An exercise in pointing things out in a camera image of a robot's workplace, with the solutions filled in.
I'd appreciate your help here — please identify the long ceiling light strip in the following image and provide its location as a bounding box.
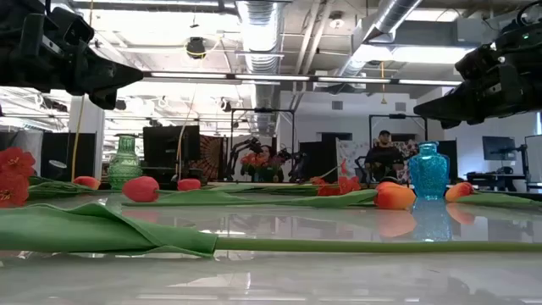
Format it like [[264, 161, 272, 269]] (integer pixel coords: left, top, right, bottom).
[[141, 70, 462, 86]]

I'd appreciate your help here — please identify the black overhead camera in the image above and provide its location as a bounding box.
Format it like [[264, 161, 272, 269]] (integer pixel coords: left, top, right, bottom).
[[185, 36, 207, 59]]

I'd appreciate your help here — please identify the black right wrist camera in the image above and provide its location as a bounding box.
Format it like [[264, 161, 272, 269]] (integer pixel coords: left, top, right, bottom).
[[455, 46, 489, 82]]

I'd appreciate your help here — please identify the black round lamp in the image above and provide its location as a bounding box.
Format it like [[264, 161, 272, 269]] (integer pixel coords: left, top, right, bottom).
[[47, 159, 69, 181]]

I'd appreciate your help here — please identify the red artificial tulip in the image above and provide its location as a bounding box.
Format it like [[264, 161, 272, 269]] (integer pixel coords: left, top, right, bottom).
[[0, 202, 542, 258], [176, 178, 272, 196], [121, 175, 323, 208]]

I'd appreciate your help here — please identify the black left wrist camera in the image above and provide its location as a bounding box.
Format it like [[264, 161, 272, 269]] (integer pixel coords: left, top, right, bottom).
[[53, 6, 95, 46]]

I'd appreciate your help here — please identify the dark monitor on stand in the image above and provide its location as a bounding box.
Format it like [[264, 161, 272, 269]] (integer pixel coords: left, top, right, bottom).
[[482, 136, 517, 161]]

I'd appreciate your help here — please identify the orange artificial tulip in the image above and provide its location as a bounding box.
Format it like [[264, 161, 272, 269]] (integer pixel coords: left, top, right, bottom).
[[444, 180, 542, 209], [291, 181, 417, 211], [73, 175, 102, 191]]

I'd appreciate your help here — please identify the silver ribbed air duct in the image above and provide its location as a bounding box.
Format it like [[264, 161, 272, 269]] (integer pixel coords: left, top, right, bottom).
[[235, 0, 293, 136]]

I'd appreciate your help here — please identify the red small-blossom flower bunch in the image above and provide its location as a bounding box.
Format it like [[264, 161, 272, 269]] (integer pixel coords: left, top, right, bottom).
[[219, 158, 362, 198], [0, 147, 107, 209]]

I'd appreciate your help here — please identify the black background rig frame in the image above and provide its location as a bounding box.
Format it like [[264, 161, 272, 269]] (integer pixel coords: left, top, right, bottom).
[[368, 113, 429, 143], [230, 108, 296, 181]]

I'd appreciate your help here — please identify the patterned wall tapestry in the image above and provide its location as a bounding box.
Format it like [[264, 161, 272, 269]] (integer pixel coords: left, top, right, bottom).
[[190, 135, 224, 181]]

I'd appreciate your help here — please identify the person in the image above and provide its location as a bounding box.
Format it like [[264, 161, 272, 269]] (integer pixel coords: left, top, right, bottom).
[[257, 144, 285, 183], [364, 130, 406, 183]]

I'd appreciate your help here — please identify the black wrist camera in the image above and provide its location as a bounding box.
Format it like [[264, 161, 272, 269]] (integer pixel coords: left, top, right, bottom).
[[53, 6, 95, 46], [455, 46, 489, 82]]

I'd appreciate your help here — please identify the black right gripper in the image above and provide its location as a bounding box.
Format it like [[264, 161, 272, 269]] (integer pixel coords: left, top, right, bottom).
[[413, 42, 542, 130]]

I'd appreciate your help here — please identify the floral patterned panel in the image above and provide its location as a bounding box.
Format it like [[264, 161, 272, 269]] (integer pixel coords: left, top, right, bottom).
[[336, 139, 420, 183]]

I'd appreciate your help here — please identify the yellow cable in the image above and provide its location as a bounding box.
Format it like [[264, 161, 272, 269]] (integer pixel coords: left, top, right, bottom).
[[70, 0, 94, 181]]

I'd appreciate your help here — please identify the dark background desk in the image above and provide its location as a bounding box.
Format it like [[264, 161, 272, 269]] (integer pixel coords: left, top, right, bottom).
[[465, 167, 528, 191]]

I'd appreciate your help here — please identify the background flower bouquet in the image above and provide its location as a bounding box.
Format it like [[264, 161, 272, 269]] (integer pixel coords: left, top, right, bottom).
[[240, 152, 285, 183]]

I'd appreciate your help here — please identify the green glass vase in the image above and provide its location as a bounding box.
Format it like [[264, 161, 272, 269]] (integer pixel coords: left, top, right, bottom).
[[107, 134, 144, 191]]

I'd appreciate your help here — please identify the black partition panel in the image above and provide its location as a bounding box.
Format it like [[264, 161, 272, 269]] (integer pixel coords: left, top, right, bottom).
[[41, 132, 97, 181], [298, 139, 340, 183]]

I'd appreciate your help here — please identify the black computer monitor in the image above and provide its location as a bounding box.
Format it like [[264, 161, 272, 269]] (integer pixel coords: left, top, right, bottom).
[[142, 125, 202, 169]]

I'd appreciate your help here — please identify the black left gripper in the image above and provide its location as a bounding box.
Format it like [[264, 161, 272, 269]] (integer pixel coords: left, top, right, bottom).
[[0, 25, 144, 110]]

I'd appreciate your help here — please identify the blue textured glass vase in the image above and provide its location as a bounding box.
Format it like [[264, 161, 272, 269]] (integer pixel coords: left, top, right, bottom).
[[408, 141, 451, 201]]

